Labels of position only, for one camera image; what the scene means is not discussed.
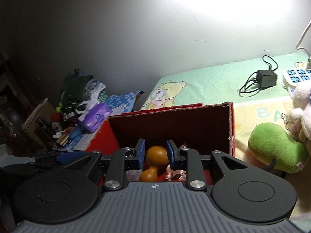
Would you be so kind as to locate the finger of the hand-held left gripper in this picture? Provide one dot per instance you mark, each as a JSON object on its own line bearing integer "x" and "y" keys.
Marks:
{"x": 70, "y": 155}

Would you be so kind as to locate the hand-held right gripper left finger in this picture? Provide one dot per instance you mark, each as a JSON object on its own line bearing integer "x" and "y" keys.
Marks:
{"x": 141, "y": 154}

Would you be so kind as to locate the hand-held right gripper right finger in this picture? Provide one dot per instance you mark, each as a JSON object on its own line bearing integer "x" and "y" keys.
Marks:
{"x": 170, "y": 154}

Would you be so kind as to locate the orange wooden gourd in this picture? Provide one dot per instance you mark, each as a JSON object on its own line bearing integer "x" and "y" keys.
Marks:
{"x": 156, "y": 156}

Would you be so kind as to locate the red cardboard box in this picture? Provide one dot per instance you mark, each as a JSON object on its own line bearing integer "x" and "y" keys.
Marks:
{"x": 175, "y": 128}

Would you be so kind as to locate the stack of printed cards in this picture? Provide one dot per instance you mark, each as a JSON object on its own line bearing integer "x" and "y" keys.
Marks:
{"x": 63, "y": 138}

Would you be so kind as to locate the brown patterned packet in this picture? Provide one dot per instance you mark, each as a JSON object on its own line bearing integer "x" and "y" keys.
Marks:
{"x": 176, "y": 174}

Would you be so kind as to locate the red cardboard lid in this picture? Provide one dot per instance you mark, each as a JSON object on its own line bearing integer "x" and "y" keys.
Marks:
{"x": 102, "y": 138}

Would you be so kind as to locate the black bottle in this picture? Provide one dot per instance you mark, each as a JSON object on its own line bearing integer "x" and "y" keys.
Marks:
{"x": 43, "y": 126}

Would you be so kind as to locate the small red toy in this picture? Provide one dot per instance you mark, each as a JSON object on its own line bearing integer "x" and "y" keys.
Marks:
{"x": 55, "y": 117}

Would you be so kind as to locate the purple tissue pack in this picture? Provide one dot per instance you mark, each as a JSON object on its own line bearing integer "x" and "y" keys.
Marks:
{"x": 96, "y": 116}

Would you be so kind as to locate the small yellow-green toy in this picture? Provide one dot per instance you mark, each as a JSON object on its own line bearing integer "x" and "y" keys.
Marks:
{"x": 59, "y": 106}

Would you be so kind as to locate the brown cardboard box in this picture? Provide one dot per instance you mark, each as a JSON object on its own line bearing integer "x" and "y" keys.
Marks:
{"x": 36, "y": 111}

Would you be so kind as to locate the blue patterned cloth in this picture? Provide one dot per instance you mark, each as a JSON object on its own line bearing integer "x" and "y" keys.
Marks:
{"x": 124, "y": 100}

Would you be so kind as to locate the pile of folded clothes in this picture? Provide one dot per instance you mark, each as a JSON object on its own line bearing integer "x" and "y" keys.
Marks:
{"x": 80, "y": 94}

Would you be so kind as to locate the dark wooden shelf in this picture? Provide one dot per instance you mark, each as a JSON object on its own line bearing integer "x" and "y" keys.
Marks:
{"x": 9, "y": 106}

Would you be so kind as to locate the cartoon printed bed sheet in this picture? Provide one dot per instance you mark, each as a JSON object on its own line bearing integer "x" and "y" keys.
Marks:
{"x": 213, "y": 85}

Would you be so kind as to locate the green plush toy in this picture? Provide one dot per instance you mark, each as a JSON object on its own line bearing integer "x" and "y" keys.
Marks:
{"x": 277, "y": 145}

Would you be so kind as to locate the black power adapter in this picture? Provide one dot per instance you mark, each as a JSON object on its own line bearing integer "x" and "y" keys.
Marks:
{"x": 266, "y": 79}

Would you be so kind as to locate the pink plush toy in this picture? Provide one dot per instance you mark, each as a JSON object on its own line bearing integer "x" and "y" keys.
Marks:
{"x": 302, "y": 109}

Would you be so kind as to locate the white power strip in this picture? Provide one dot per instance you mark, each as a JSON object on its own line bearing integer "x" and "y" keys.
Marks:
{"x": 297, "y": 77}

